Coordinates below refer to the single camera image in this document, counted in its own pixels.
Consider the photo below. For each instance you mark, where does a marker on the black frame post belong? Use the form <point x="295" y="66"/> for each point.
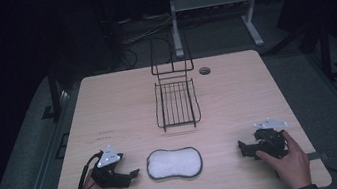
<point x="326" y="57"/>
<point x="54" y="94"/>

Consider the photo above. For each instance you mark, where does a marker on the white sponge with dark rim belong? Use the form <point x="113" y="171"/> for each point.
<point x="174" y="163"/>

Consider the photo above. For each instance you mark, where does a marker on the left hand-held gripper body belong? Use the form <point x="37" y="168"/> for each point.
<point x="109" y="175"/>

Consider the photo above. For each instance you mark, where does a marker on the person's right hand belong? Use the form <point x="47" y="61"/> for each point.
<point x="290" y="165"/>

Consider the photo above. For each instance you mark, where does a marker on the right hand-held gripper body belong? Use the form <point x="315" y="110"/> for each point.
<point x="269" y="141"/>

